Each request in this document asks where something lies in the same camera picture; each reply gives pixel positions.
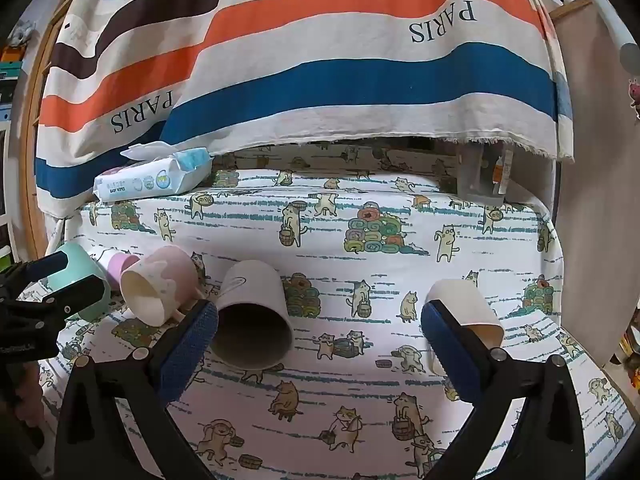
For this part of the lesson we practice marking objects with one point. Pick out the clear plastic container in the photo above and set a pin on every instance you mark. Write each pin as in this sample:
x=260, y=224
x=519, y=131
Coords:
x=475, y=175

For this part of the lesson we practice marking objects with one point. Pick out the wet wipes pack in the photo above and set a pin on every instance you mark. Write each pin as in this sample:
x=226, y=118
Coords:
x=150, y=180

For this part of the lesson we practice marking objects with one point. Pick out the grey paper cup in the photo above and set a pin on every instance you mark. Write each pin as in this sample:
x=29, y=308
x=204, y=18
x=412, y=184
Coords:
x=250, y=290

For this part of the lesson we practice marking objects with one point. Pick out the striped cloth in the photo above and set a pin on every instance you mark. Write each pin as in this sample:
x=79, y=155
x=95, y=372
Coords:
x=350, y=85

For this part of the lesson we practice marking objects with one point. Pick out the small lilac cup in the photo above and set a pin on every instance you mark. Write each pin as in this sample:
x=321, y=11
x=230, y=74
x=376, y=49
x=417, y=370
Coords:
x=120, y=267

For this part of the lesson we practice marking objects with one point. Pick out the pink and cream mug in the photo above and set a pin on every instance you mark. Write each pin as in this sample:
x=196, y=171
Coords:
x=170, y=270

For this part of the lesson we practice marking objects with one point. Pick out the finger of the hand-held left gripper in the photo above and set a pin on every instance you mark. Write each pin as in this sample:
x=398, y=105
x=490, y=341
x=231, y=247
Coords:
x=75, y=297
x=47, y=265

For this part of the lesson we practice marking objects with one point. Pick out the brown board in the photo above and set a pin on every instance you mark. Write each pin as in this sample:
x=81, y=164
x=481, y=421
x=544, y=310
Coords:
x=595, y=210

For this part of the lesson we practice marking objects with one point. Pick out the cat print blanket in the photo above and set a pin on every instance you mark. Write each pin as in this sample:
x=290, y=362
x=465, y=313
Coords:
x=350, y=260

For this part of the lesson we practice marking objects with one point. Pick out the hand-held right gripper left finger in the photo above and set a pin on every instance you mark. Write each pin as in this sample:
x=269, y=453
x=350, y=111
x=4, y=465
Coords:
x=192, y=347

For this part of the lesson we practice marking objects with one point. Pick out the white paper cup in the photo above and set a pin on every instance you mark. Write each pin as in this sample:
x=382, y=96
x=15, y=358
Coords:
x=465, y=305

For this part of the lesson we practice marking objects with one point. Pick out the pink toy figure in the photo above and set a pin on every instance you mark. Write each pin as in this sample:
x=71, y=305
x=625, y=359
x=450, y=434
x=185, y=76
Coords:
x=635, y=92

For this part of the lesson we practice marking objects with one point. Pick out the white tube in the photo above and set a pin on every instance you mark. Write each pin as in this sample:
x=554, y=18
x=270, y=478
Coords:
x=612, y=25

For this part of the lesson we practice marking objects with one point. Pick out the mint green cup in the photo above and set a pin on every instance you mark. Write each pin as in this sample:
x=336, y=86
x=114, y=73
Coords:
x=80, y=265

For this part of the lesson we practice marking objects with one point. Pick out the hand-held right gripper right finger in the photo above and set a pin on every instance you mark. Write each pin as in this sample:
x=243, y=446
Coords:
x=450, y=355

